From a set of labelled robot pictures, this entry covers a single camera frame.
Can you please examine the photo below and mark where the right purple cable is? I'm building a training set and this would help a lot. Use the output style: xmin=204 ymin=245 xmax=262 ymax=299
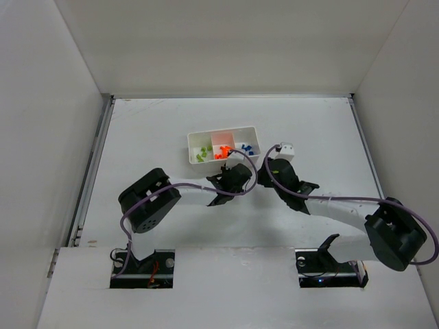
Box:
xmin=264 ymin=144 xmax=439 ymax=267

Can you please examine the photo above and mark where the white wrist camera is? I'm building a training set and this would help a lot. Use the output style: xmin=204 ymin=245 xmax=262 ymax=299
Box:
xmin=274 ymin=142 xmax=295 ymax=162
xmin=226 ymin=151 xmax=245 ymax=168

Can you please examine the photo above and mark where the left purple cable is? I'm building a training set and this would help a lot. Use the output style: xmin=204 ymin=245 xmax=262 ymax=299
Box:
xmin=111 ymin=148 xmax=259 ymax=280

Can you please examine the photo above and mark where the orange dome lego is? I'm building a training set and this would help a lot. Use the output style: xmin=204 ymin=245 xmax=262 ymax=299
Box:
xmin=213 ymin=145 xmax=233 ymax=160

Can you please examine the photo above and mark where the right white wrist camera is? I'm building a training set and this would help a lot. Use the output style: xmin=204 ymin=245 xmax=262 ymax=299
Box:
xmin=274 ymin=142 xmax=295 ymax=162

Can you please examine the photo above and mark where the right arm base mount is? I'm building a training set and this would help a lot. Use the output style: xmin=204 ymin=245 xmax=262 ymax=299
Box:
xmin=295 ymin=234 xmax=369 ymax=289

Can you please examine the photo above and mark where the purple cable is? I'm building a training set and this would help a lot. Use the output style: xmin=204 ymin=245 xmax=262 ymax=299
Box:
xmin=111 ymin=148 xmax=259 ymax=280
xmin=264 ymin=144 xmax=439 ymax=267

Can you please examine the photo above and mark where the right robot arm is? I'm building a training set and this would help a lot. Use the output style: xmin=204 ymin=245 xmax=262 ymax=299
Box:
xmin=259 ymin=157 xmax=428 ymax=271

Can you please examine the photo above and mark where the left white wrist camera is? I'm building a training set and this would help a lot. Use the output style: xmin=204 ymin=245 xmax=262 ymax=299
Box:
xmin=226 ymin=151 xmax=245 ymax=168

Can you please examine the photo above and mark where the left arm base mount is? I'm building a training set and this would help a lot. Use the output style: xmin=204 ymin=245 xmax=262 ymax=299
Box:
xmin=110 ymin=248 xmax=176 ymax=289

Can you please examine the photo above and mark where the white divided plastic container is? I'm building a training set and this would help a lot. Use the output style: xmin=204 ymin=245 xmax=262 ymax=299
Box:
xmin=187 ymin=126 xmax=261 ymax=165

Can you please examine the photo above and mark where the blue half-round lego piece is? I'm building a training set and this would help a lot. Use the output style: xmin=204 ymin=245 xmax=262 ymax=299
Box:
xmin=241 ymin=144 xmax=254 ymax=156

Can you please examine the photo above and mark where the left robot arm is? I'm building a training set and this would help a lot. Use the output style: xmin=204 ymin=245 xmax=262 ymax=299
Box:
xmin=118 ymin=164 xmax=252 ymax=260

